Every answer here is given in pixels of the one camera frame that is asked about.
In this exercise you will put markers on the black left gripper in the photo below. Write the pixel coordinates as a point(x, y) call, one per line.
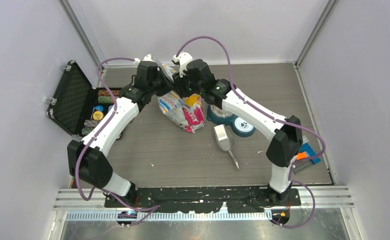
point(161, 74)

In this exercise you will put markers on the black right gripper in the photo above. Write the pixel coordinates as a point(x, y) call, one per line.
point(178, 82)

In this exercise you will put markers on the white yellow pet food bag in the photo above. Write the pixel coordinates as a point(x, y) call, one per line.
point(187, 113)

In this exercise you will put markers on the metal food scoop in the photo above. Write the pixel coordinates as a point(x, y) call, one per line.
point(226, 142)

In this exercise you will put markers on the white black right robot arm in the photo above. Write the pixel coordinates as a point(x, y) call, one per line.
point(284, 134)

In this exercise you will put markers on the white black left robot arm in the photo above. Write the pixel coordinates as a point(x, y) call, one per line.
point(87, 158)

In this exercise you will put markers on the teal double pet bowl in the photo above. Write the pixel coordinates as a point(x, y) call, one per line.
point(222, 117)

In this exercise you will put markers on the brown poker chip stack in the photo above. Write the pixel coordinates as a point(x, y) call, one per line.
point(105, 93)

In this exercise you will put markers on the green poker chip stack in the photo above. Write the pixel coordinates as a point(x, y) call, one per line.
point(107, 100)

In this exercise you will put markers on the blue poker chip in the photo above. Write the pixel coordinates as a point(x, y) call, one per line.
point(98, 108)

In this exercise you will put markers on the yellow poker chip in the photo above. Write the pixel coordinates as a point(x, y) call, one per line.
point(97, 115)

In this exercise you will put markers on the striped poker chip stack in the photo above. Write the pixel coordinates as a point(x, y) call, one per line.
point(91, 123)

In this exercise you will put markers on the black foam-lined case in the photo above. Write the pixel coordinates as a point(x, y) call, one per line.
point(74, 100)

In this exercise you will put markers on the green striped chip stack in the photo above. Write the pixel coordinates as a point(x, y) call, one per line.
point(86, 130)

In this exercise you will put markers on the blue toy brick block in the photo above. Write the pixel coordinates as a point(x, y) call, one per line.
point(307, 148)

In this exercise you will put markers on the orange toy brick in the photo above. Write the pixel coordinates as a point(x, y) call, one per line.
point(302, 155)

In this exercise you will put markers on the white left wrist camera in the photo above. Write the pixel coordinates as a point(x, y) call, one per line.
point(146, 58)

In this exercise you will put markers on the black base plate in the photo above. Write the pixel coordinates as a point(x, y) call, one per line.
point(203, 200)

